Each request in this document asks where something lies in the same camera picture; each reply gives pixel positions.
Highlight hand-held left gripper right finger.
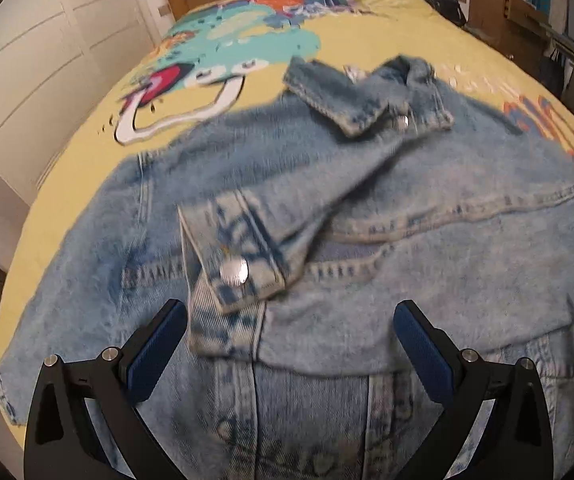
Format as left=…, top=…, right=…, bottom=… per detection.
left=393, top=300, right=555, bottom=480

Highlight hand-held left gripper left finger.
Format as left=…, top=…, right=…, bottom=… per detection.
left=23, top=299, right=190, bottom=480

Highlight blue denim jacket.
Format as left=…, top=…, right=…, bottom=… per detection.
left=0, top=55, right=574, bottom=480

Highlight yellow printed bed sheet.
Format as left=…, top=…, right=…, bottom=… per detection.
left=0, top=0, right=574, bottom=428

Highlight brown wooden desk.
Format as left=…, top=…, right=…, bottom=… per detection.
left=467, top=0, right=555, bottom=63

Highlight white wardrobe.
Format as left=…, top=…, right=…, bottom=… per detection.
left=0, top=0, right=175, bottom=271

